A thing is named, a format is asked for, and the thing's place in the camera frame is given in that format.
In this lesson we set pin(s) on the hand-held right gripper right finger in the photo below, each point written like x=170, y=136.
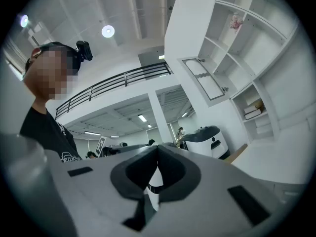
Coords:
x=202, y=206

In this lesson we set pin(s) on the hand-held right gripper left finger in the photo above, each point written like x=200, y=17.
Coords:
x=98, y=194

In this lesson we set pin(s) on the white shelf cabinet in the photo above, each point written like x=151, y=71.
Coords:
x=187, y=33

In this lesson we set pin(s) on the black white patterned sign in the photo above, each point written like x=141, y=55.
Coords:
x=101, y=146

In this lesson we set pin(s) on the person's black t-shirt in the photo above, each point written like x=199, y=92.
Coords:
x=42, y=132

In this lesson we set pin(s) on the dark cover book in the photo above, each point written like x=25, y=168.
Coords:
x=252, y=113

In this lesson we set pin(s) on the tan thick book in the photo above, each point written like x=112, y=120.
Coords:
x=256, y=104

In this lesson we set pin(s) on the black metal railing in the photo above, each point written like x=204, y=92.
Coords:
x=125, y=79

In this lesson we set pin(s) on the person's head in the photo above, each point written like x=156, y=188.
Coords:
x=49, y=73

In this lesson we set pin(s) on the round ceiling lamp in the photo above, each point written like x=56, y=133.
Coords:
x=24, y=20
x=107, y=31

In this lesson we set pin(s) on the pink artificial flower bunch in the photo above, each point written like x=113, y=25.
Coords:
x=236, y=21

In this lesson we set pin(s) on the black head-mounted camera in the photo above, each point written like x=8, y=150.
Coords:
x=85, y=51

